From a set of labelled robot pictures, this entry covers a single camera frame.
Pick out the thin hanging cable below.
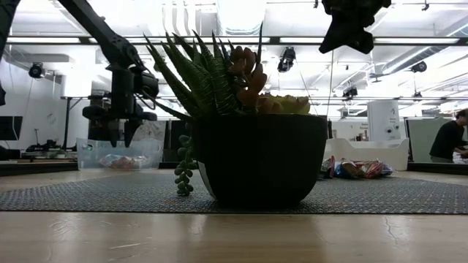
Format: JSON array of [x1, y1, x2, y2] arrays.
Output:
[[326, 50, 334, 118]]

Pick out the white plastic bin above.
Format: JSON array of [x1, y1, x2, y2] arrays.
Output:
[[324, 137, 410, 172]]

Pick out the black plant pot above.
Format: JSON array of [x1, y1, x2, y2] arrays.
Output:
[[192, 113, 328, 209]]

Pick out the blue brown granola bar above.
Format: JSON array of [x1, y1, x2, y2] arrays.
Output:
[[333, 159, 366, 180]]

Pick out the grey green partition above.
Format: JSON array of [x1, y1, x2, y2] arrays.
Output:
[[406, 117, 468, 164]]

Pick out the background black monitor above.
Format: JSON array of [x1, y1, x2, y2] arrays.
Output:
[[0, 115, 23, 142]]

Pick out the black hanging camera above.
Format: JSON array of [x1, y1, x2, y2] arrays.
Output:
[[276, 46, 297, 73]]

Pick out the person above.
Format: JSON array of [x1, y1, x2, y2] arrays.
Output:
[[429, 108, 468, 164]]

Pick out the clear plastic bin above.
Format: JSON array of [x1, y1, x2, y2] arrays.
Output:
[[75, 137, 165, 171]]

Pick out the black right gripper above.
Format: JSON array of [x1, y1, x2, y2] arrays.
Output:
[[318, 0, 392, 55]]

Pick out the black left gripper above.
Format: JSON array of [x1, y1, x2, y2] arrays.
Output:
[[82, 94, 158, 148]]

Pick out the background black stand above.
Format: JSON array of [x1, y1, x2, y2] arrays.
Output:
[[60, 95, 124, 153]]

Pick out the grey woven placemat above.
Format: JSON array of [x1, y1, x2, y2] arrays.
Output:
[[0, 176, 468, 215]]

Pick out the artificial succulent plant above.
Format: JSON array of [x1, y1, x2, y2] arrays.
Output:
[[142, 21, 312, 197]]

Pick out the white kiosk panel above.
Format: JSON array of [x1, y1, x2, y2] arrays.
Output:
[[367, 99, 401, 142]]

